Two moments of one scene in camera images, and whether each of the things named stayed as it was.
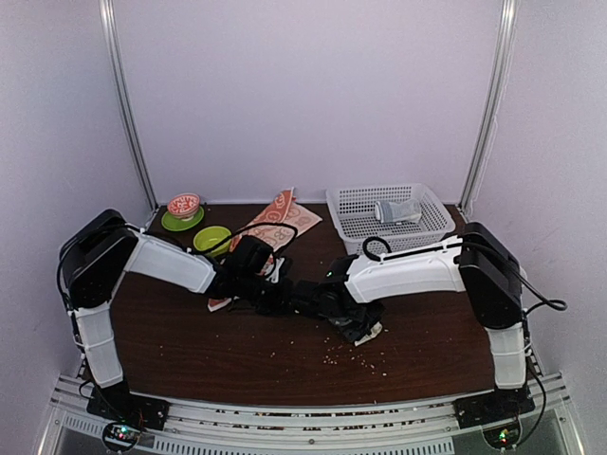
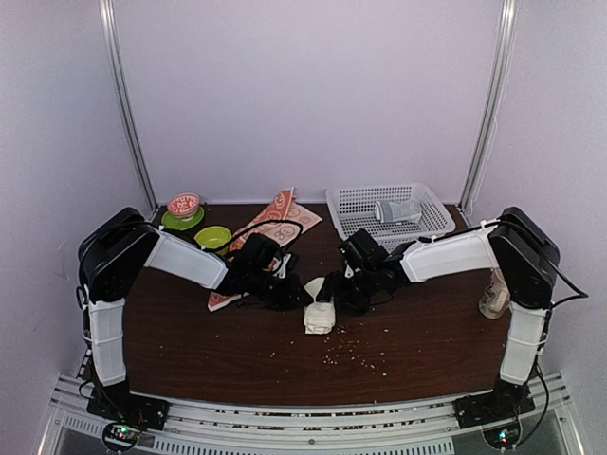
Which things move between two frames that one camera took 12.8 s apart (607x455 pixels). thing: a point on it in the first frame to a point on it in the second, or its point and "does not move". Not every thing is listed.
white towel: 375,331 to 319,317
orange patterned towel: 279,226 does not move
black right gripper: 354,334 to 333,286
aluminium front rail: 415,426 does not move
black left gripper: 281,302 does not move
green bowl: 210,237 does not move
